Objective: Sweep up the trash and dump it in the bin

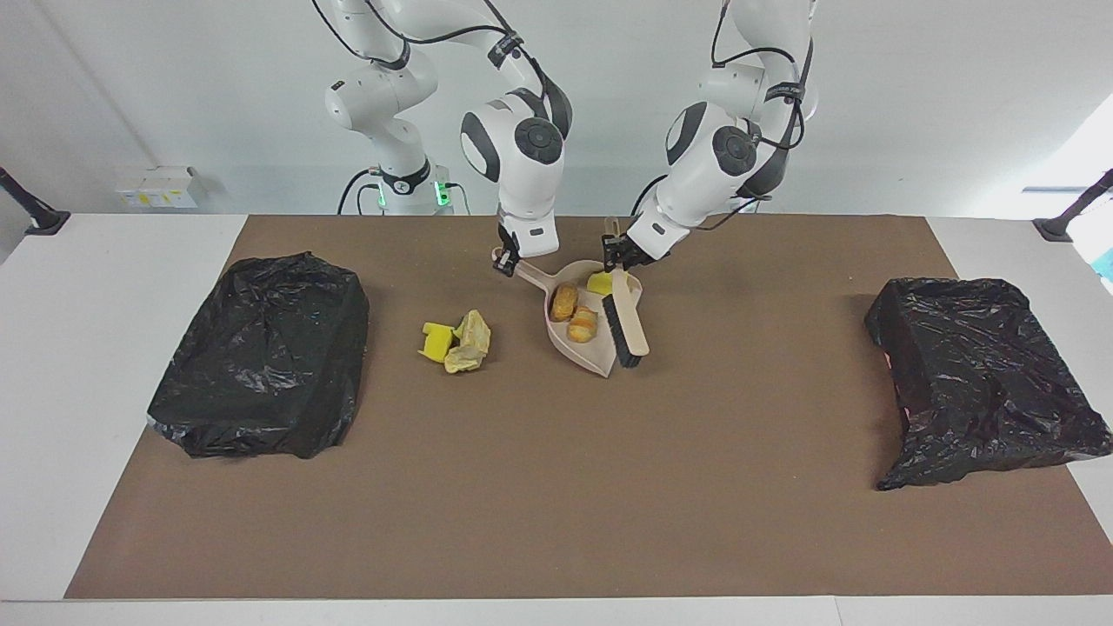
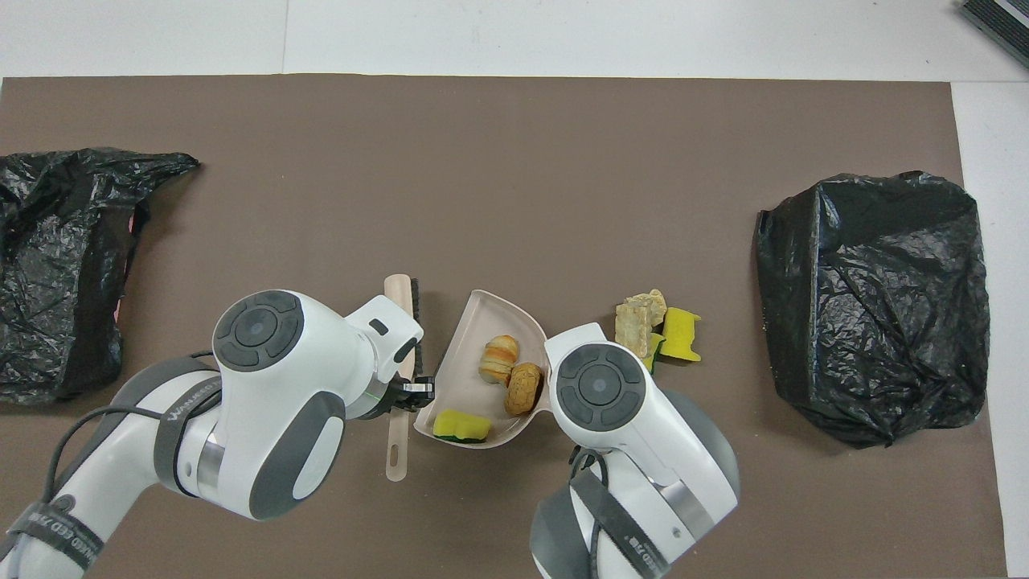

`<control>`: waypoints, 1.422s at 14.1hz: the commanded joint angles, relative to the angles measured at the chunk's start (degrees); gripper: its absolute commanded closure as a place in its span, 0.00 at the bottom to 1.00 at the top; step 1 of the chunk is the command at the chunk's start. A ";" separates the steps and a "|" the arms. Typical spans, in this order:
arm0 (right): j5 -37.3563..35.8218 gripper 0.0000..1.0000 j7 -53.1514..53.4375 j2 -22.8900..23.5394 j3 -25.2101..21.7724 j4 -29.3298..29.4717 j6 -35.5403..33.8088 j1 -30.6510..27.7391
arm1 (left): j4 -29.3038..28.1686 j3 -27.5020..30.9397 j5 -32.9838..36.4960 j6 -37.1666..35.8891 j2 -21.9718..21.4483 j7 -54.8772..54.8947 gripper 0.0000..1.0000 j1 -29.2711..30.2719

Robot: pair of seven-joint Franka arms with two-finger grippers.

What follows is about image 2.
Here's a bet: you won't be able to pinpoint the beige brush black bristles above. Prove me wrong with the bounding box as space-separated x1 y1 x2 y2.
384 275 423 482

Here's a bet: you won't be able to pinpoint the right black trash bag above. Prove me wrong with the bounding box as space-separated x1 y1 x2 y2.
754 170 991 450

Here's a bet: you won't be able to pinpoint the pale crusty bread piece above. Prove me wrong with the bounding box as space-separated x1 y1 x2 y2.
615 289 668 359

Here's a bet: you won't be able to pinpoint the left black trash bag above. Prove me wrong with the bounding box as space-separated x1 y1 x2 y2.
0 147 201 405

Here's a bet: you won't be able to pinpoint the yellow notched sponge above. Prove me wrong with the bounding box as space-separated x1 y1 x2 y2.
659 307 703 363

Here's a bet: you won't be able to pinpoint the brown bread roll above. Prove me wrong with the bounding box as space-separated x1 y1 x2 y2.
505 362 544 417

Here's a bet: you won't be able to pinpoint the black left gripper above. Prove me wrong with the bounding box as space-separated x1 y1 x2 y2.
371 378 436 421

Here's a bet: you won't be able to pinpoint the croissant shaped bread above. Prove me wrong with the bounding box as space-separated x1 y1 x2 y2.
478 335 520 385

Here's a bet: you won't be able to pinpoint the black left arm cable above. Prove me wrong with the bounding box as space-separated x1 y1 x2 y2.
48 350 222 524

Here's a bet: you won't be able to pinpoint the brown table mat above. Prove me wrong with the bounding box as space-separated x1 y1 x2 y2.
0 75 1007 579

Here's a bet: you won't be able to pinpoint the grey ridged object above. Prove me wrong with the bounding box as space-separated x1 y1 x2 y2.
957 0 1029 69

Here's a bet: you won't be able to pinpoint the beige plastic dustpan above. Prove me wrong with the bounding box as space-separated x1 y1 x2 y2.
412 289 555 450

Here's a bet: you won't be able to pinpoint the black trash bag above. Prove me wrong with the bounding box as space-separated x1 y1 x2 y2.
0 147 201 405
754 170 991 450

